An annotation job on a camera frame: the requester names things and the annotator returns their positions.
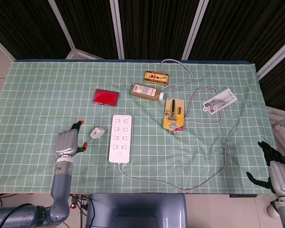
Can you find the white metal frame stand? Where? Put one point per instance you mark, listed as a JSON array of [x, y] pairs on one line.
[[279, 118]]

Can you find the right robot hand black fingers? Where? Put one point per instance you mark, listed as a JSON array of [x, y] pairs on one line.
[[281, 177]]

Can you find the brown liquid plastic bottle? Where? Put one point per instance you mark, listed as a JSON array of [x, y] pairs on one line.
[[145, 92]]

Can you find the black folding screen panel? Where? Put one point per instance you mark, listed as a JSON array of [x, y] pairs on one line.
[[156, 26], [90, 23], [240, 28], [280, 83], [21, 23]]

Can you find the white power strip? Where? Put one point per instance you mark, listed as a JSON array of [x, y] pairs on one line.
[[120, 149]]

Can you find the ruler set in clear package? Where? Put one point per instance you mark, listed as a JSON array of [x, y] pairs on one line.
[[218, 101]]

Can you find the yellow red small box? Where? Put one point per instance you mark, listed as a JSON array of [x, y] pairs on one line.
[[156, 78]]

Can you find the razor in yellow blister pack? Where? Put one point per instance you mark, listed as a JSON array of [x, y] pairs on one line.
[[173, 121]]

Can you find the blue-grey robot torso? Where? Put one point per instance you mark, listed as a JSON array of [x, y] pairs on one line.
[[136, 211]]

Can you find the green checked tablecloth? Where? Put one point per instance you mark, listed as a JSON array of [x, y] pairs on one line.
[[50, 95]]

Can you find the red flat case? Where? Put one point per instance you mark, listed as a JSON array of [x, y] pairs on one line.
[[105, 97]]

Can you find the white charger cube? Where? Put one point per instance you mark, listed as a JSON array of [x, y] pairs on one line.
[[97, 133]]

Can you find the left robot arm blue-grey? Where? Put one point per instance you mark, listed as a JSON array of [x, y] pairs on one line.
[[60, 190]]

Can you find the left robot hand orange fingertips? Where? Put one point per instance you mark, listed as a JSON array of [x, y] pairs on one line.
[[66, 142]]

